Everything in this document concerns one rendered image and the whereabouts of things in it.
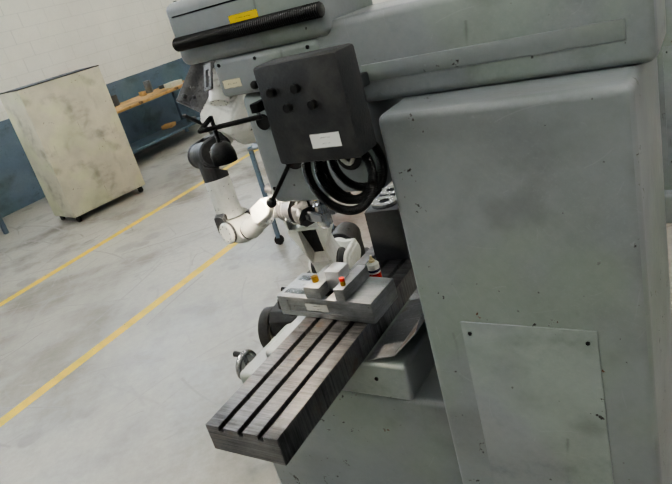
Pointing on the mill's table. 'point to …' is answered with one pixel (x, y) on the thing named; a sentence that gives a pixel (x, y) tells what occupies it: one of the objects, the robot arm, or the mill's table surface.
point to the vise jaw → (317, 286)
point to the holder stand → (386, 227)
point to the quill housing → (292, 188)
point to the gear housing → (235, 68)
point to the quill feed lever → (281, 184)
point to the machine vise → (342, 298)
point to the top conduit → (250, 26)
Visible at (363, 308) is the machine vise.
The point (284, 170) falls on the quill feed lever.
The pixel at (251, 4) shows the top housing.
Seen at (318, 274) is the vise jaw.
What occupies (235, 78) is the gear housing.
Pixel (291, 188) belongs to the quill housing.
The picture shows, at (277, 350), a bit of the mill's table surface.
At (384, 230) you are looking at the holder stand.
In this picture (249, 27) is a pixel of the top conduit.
